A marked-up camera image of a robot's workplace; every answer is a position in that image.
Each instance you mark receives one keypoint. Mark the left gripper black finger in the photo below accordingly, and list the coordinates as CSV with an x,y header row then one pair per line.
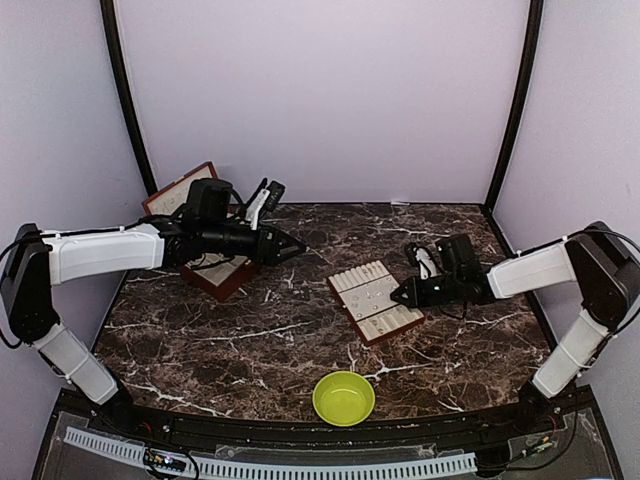
x,y
288,242
285,253

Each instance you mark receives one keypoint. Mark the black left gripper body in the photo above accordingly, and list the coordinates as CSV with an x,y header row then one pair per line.
x,y
265,257

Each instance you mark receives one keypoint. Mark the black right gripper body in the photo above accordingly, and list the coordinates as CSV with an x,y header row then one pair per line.
x,y
437,296

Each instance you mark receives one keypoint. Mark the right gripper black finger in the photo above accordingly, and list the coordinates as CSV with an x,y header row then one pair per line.
x,y
408,285
403,297

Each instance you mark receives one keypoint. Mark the brown ring earring tray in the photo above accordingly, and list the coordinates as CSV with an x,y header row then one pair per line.
x,y
364,292

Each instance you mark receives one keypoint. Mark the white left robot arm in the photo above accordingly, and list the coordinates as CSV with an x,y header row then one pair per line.
x,y
41,267

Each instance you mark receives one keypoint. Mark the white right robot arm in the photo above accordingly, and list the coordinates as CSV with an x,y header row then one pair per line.
x,y
598,263

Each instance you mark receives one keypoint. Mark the green bowl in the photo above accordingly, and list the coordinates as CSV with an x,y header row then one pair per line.
x,y
343,398

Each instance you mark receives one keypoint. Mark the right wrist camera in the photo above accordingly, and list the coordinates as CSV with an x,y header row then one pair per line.
x,y
421,258

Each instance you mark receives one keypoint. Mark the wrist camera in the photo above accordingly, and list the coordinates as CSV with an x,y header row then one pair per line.
x,y
265,199
421,258

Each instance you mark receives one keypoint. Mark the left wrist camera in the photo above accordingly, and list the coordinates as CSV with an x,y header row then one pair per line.
x,y
265,199

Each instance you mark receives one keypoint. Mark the black left frame post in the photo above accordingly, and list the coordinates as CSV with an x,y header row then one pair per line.
x,y
128,109

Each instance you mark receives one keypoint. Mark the black frame post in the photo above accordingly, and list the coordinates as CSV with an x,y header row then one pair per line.
x,y
526,65
128,109

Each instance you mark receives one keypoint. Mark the white slotted cable duct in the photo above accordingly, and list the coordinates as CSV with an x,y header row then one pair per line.
x,y
166,463

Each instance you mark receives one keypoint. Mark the black right frame post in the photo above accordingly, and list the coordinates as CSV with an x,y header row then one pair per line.
x,y
526,65

